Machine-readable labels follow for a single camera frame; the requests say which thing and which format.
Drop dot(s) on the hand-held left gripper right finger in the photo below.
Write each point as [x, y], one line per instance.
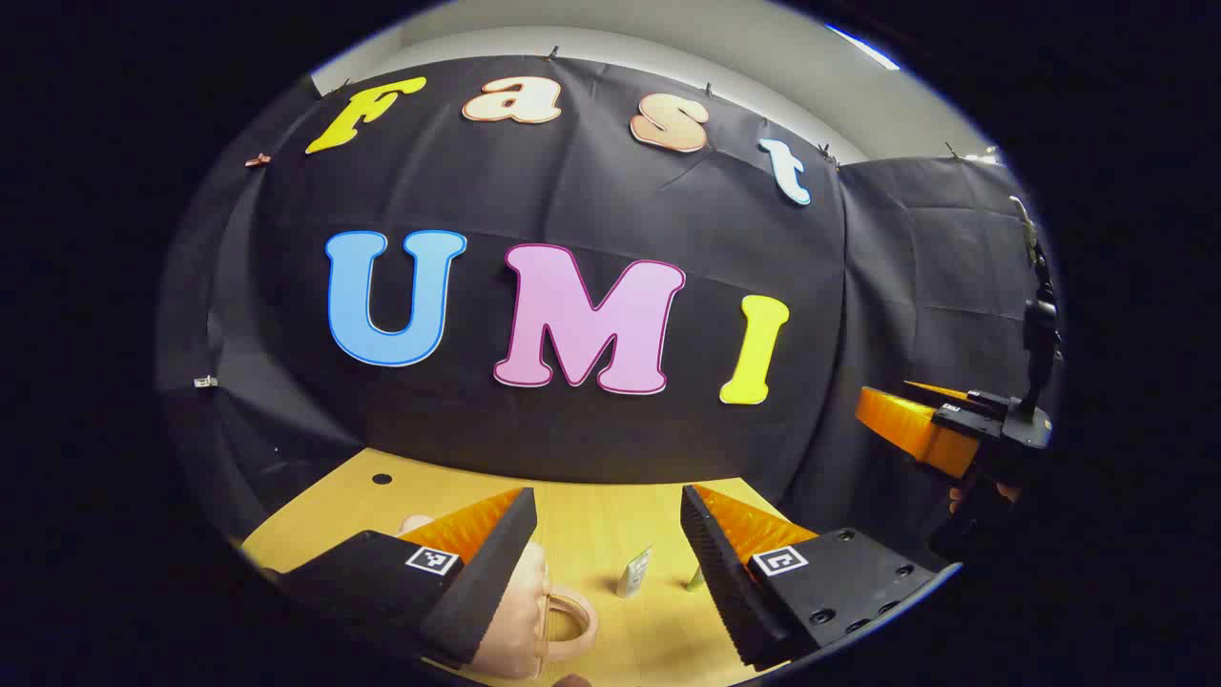
[720, 592]

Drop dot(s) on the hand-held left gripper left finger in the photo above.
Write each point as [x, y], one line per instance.
[486, 582]

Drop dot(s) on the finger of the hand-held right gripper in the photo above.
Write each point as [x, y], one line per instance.
[944, 392]
[911, 429]

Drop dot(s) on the white and green cream tube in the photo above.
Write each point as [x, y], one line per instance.
[633, 574]

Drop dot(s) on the black backdrop cloth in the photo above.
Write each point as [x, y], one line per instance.
[610, 191]

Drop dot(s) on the red cloth clip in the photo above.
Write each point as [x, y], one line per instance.
[258, 159]

